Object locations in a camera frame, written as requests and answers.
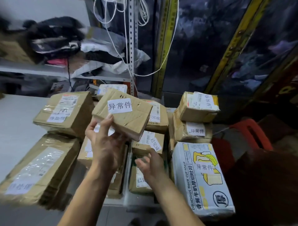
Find person's right hand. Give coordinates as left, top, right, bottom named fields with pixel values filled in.
left=135, top=149, right=172, bottom=187

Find person's left hand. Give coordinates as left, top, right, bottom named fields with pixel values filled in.
left=85, top=114, right=128, bottom=174

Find small cardboard box white label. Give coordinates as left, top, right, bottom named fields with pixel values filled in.
left=91, top=88, right=153, bottom=142

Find person's left forearm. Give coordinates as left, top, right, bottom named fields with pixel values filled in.
left=58, top=166, right=121, bottom=226

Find person's right forearm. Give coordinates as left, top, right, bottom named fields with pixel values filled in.
left=151, top=179, right=206, bottom=226

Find pile of brown taped parcels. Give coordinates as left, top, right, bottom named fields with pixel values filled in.
left=0, top=84, right=221, bottom=208

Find white printed toast carton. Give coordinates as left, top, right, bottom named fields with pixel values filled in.
left=172, top=142, right=236, bottom=218

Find pink cloth item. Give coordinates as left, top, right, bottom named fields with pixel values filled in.
left=47, top=58, right=68, bottom=67

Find white plastic bags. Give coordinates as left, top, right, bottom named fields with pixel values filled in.
left=71, top=26, right=151, bottom=78

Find grey metal shelf rack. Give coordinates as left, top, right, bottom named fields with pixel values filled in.
left=0, top=0, right=140, bottom=96

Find red plastic stool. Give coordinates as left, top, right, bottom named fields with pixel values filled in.
left=211, top=118, right=274, bottom=173

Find yellow upright strip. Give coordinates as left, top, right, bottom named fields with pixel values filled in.
left=151, top=0, right=180, bottom=99

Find black clothing bundle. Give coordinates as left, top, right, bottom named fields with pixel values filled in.
left=23, top=16, right=86, bottom=64

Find dark plastic curtain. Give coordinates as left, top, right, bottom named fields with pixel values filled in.
left=136, top=0, right=298, bottom=98

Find yellow slanted strip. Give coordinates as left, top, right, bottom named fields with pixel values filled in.
left=204, top=0, right=272, bottom=94

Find long white cable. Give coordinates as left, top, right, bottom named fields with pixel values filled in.
left=93, top=0, right=180, bottom=78

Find coiled white cable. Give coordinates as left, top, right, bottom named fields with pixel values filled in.
left=138, top=0, right=150, bottom=27

